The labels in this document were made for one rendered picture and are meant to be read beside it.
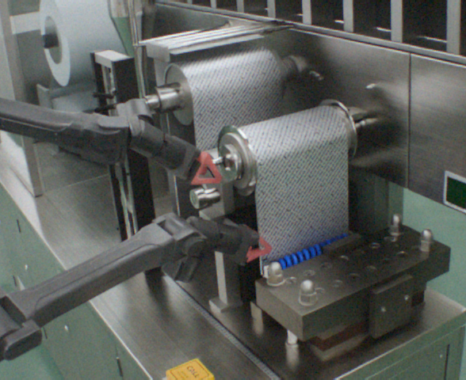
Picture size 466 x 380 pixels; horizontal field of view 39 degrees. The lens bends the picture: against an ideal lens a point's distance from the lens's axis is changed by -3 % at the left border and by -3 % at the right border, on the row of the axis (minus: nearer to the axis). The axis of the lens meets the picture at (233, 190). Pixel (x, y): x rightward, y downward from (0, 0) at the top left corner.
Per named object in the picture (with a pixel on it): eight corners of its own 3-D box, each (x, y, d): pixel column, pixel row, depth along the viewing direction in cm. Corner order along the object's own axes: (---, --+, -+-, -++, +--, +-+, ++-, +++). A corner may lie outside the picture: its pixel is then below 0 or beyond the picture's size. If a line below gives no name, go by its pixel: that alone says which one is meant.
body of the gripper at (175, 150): (187, 182, 127) (158, 166, 122) (163, 167, 135) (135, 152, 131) (204, 152, 127) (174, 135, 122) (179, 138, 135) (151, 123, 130)
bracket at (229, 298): (208, 305, 151) (193, 181, 139) (231, 295, 154) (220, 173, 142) (219, 315, 147) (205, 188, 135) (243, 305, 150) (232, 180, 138)
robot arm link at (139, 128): (124, 150, 122) (143, 128, 120) (117, 130, 127) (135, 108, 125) (152, 165, 126) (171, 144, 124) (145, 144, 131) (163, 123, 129)
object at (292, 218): (261, 274, 141) (254, 194, 133) (346, 239, 151) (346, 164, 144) (261, 275, 140) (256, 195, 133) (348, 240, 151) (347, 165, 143)
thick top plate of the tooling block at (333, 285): (257, 305, 137) (254, 279, 135) (399, 245, 155) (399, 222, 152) (303, 341, 124) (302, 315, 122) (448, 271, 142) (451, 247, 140)
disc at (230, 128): (216, 176, 145) (217, 113, 137) (219, 175, 145) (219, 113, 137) (254, 209, 134) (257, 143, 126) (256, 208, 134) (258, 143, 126)
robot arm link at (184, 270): (192, 241, 118) (160, 214, 122) (166, 293, 121) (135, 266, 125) (229, 238, 128) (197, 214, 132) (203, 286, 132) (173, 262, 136)
